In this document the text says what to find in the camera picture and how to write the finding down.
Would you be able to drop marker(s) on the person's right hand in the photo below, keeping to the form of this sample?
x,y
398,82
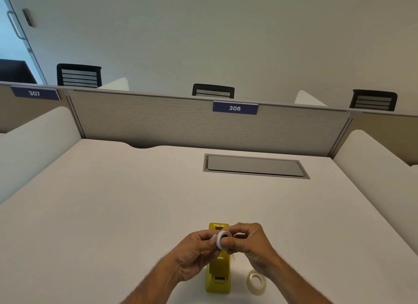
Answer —
x,y
258,248

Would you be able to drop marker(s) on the person's left hand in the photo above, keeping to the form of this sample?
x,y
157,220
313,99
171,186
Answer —
x,y
191,256

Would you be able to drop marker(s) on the person's right thumb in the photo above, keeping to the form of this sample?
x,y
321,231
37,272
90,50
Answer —
x,y
232,246

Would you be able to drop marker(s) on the person's left thumb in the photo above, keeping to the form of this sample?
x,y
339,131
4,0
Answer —
x,y
205,246

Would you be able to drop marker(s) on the white tape roll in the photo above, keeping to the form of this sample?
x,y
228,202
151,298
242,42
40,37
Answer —
x,y
222,245

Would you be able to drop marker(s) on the person's left forearm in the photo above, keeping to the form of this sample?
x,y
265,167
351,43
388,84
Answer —
x,y
153,285

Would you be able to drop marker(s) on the person's right forearm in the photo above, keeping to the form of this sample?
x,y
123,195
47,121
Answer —
x,y
294,287

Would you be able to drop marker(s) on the yellow tape dispenser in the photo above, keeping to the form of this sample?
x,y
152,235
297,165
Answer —
x,y
218,276

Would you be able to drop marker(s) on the clear tape roll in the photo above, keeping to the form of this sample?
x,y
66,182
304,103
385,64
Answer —
x,y
251,282

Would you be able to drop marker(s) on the grey fabric desk partition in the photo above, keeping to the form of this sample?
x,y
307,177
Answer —
x,y
163,120

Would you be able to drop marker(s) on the blue desk number sign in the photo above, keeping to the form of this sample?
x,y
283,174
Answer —
x,y
34,93
234,108

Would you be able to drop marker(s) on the black mesh office chair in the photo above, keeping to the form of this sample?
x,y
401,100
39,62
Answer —
x,y
373,100
213,91
78,75

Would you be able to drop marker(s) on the white rounded side divider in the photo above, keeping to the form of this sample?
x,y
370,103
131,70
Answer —
x,y
36,147
378,179
307,99
116,84

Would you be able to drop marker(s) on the beige desk partition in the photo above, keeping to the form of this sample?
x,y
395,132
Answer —
x,y
19,112
385,133

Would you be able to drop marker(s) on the black furniture behind glass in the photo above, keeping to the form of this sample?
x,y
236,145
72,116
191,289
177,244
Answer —
x,y
16,72

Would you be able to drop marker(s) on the glass door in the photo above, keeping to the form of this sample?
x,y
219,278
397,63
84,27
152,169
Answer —
x,y
9,42

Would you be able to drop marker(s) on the grey door card reader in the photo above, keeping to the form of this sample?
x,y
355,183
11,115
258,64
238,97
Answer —
x,y
28,17

